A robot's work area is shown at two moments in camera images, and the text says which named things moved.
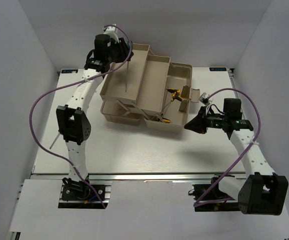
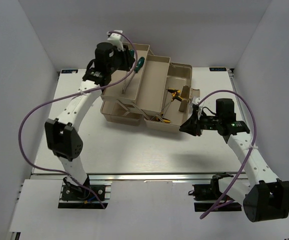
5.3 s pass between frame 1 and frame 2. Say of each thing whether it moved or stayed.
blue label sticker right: stayed
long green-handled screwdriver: moved
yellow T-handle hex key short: stayed
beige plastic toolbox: stayed
